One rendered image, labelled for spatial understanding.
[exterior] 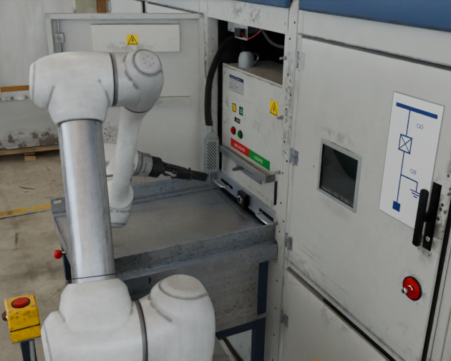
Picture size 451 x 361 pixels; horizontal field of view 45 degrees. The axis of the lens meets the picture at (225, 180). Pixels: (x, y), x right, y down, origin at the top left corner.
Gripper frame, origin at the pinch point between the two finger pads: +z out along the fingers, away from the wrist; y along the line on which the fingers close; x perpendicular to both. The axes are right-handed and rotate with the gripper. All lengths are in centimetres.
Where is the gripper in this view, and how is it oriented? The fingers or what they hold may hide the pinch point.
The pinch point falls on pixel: (197, 175)
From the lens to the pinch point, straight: 205.6
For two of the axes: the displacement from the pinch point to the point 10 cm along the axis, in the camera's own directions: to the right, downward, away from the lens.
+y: 4.4, 3.4, -8.3
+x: 3.1, -9.3, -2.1
